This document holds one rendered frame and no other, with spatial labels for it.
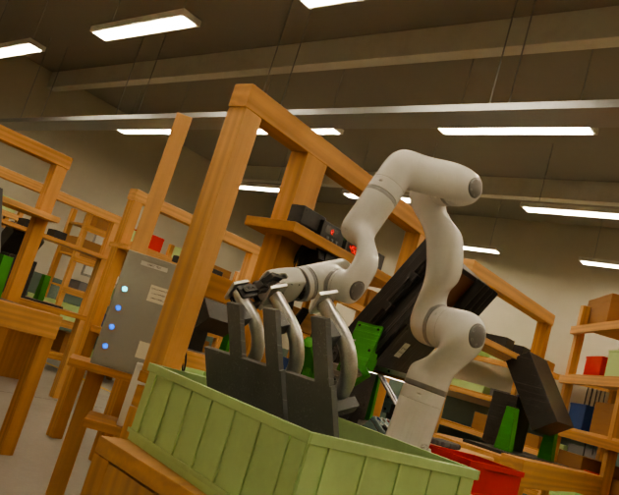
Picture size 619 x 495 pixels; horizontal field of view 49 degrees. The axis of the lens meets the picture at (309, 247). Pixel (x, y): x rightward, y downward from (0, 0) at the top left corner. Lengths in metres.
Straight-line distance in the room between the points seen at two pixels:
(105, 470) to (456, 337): 0.92
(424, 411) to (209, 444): 0.76
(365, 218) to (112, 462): 0.79
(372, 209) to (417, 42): 5.65
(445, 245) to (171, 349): 1.00
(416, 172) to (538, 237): 10.90
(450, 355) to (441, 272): 0.22
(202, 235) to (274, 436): 1.31
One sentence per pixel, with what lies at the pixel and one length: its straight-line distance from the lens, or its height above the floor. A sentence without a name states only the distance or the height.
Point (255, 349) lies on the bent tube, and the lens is 1.49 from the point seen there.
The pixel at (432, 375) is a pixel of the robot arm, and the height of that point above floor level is 1.12.
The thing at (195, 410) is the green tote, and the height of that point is 0.91.
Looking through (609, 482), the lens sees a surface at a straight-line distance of 5.75.
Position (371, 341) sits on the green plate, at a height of 1.21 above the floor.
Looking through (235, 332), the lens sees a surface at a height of 1.08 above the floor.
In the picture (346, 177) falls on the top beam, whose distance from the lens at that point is 2.94.
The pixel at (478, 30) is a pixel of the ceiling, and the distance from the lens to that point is 6.98.
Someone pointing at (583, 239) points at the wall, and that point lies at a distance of 12.38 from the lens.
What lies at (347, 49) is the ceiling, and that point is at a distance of 7.82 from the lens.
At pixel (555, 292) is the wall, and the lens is 12.24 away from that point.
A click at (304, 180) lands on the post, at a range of 2.72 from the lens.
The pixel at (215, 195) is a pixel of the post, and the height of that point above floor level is 1.51.
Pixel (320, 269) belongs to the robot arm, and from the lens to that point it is 1.63.
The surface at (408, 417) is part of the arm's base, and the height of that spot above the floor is 1.00.
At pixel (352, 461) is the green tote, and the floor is 0.93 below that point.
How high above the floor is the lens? 1.05
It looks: 9 degrees up
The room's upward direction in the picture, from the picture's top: 17 degrees clockwise
